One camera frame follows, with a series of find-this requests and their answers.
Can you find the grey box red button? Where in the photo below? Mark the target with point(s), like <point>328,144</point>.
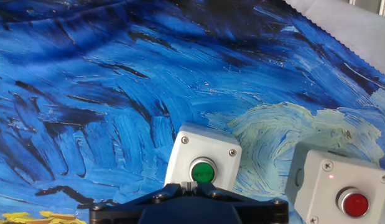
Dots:
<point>341,193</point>

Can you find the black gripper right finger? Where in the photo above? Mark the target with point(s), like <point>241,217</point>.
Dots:
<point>263,213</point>

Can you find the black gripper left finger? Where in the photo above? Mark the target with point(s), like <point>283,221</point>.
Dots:
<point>117,213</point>

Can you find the painted wheatfield tablecloth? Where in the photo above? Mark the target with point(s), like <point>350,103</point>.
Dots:
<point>117,77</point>

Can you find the grey box green button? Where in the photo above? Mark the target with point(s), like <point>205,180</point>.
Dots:
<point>204,155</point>

